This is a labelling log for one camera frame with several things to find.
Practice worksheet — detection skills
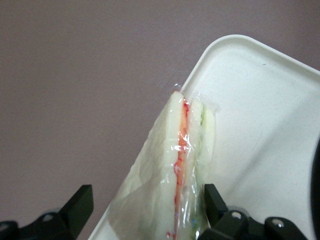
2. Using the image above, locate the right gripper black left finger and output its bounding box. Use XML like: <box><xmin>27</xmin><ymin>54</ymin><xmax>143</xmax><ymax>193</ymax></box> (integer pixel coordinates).
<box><xmin>0</xmin><ymin>184</ymin><xmax>95</xmax><ymax>240</ymax></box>

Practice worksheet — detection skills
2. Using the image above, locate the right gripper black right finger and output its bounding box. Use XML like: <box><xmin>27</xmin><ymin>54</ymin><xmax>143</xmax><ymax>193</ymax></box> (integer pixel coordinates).
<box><xmin>196</xmin><ymin>183</ymin><xmax>311</xmax><ymax>240</ymax></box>

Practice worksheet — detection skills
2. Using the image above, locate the cream plastic serving tray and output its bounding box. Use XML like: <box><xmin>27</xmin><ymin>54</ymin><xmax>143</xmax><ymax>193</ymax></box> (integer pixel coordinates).
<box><xmin>87</xmin><ymin>34</ymin><xmax>320</xmax><ymax>240</ymax></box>

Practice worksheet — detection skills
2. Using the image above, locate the triangle sandwich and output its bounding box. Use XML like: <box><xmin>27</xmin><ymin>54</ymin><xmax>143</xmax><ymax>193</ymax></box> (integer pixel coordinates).
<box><xmin>107</xmin><ymin>83</ymin><xmax>222</xmax><ymax>240</ymax></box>

